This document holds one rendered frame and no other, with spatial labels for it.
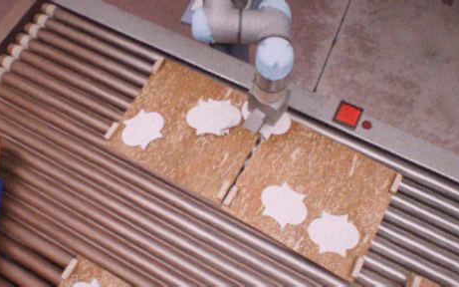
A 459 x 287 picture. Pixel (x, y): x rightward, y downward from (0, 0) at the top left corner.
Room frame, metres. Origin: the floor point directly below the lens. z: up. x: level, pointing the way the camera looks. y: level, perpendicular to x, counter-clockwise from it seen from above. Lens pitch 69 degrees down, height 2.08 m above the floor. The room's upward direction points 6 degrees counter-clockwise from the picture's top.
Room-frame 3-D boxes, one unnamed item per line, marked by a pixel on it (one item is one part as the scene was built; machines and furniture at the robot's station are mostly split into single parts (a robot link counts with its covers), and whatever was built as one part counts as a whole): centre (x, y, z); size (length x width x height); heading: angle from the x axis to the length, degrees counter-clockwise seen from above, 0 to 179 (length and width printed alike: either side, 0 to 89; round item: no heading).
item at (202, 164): (0.52, 0.10, 0.93); 0.41 x 0.35 x 0.02; 56
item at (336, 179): (0.28, -0.25, 0.93); 0.41 x 0.35 x 0.02; 54
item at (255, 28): (0.57, -0.12, 1.33); 0.11 x 0.11 x 0.08; 81
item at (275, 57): (0.47, -0.13, 1.33); 0.09 x 0.08 x 0.11; 171
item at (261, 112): (0.45, -0.11, 1.18); 0.12 x 0.09 x 0.16; 137
